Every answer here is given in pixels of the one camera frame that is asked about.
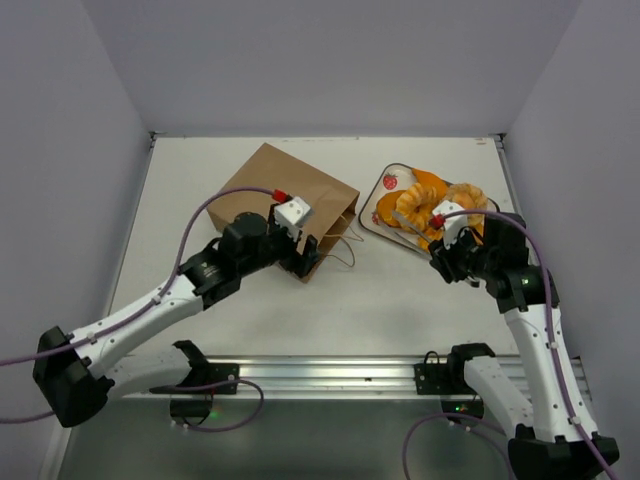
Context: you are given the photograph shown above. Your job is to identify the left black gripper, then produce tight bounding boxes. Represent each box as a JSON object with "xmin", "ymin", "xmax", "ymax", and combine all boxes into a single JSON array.
[{"xmin": 237, "ymin": 203, "xmax": 323, "ymax": 277}]

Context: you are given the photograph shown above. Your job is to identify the round flaky fake pastry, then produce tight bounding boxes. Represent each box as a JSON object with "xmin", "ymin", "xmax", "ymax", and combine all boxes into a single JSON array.
[{"xmin": 444, "ymin": 183, "xmax": 489, "ymax": 235}]

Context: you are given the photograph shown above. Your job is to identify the ring shaped fake doughnut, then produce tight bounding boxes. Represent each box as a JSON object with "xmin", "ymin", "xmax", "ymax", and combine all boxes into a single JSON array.
[{"xmin": 395, "ymin": 182, "xmax": 445, "ymax": 218}]

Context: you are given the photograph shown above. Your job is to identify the brown paper bag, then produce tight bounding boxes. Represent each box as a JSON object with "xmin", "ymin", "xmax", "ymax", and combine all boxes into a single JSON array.
[{"xmin": 207, "ymin": 143, "xmax": 362, "ymax": 268}]

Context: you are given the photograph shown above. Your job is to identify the metal tongs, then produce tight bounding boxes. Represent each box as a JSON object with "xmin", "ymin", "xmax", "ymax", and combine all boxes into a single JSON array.
[{"xmin": 392, "ymin": 210, "xmax": 437, "ymax": 235}]

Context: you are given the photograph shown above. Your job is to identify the round orange fake bread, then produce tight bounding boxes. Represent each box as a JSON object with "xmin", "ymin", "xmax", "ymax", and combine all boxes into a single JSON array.
[{"xmin": 376, "ymin": 190, "xmax": 404, "ymax": 228}]

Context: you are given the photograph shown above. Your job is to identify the twisted fake bread stick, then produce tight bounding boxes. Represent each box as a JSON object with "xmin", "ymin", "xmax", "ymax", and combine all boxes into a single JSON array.
[{"xmin": 417, "ymin": 227, "xmax": 443, "ymax": 251}]

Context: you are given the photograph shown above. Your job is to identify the long orange fake baguette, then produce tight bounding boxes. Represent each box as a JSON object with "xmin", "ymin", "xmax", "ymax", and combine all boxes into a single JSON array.
[{"xmin": 411, "ymin": 168, "xmax": 449, "ymax": 196}]

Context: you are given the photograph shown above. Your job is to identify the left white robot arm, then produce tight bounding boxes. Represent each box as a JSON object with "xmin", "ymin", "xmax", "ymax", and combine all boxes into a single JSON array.
[{"xmin": 33, "ymin": 202, "xmax": 319, "ymax": 427}]

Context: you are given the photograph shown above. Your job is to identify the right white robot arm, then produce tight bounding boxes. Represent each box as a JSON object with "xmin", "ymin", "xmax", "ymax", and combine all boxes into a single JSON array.
[{"xmin": 429, "ymin": 202, "xmax": 620, "ymax": 479}]

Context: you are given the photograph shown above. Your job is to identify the strawberry print tray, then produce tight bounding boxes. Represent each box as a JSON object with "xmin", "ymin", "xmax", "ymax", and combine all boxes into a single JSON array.
[{"xmin": 358, "ymin": 163, "xmax": 500, "ymax": 254}]

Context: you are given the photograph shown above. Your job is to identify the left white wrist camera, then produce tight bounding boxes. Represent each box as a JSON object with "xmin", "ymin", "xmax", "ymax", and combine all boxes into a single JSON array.
[{"xmin": 274, "ymin": 196, "xmax": 313, "ymax": 237}]

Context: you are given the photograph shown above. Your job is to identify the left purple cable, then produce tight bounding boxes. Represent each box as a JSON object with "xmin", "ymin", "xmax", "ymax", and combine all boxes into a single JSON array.
[{"xmin": 0, "ymin": 185, "xmax": 266, "ymax": 434}]

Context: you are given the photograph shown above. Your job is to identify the purple cable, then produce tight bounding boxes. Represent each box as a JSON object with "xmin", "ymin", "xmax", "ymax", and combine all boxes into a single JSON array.
[
  {"xmin": 403, "ymin": 209, "xmax": 621, "ymax": 480},
  {"xmin": 0, "ymin": 185, "xmax": 266, "ymax": 434}
]

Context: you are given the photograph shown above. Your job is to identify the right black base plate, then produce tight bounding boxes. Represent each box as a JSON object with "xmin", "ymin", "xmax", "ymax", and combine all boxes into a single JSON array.
[{"xmin": 413, "ymin": 350, "xmax": 476, "ymax": 396}]

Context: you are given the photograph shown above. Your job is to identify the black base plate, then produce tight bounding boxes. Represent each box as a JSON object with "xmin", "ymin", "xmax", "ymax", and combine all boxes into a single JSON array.
[
  {"xmin": 413, "ymin": 350, "xmax": 476, "ymax": 396},
  {"xmin": 170, "ymin": 362, "xmax": 240, "ymax": 395}
]

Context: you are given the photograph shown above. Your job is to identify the aluminium front rail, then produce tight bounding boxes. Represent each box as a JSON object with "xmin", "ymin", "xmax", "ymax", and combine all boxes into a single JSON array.
[{"xmin": 124, "ymin": 353, "xmax": 594, "ymax": 401}]

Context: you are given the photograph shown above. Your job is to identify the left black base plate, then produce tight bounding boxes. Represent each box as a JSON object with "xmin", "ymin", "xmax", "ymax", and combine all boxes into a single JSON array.
[{"xmin": 170, "ymin": 362, "xmax": 240, "ymax": 395}]

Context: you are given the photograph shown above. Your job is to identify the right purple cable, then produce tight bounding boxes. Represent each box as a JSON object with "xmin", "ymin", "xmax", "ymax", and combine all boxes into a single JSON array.
[{"xmin": 403, "ymin": 209, "xmax": 621, "ymax": 480}]

